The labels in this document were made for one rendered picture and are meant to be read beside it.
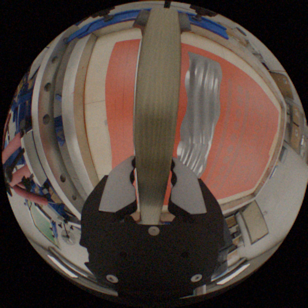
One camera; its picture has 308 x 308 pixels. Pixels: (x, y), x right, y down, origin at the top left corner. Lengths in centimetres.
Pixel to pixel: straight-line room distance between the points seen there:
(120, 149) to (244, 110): 29
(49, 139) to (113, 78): 17
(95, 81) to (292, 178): 385
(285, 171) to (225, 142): 356
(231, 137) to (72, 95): 32
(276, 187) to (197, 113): 378
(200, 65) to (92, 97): 20
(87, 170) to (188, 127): 22
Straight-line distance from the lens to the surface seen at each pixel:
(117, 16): 26
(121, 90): 18
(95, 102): 20
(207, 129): 20
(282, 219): 407
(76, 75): 20
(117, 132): 19
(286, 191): 380
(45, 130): 23
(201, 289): 68
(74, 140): 20
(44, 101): 23
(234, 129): 25
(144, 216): 15
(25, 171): 47
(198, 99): 18
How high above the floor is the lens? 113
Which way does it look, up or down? 61 degrees down
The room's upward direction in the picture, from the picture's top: 178 degrees clockwise
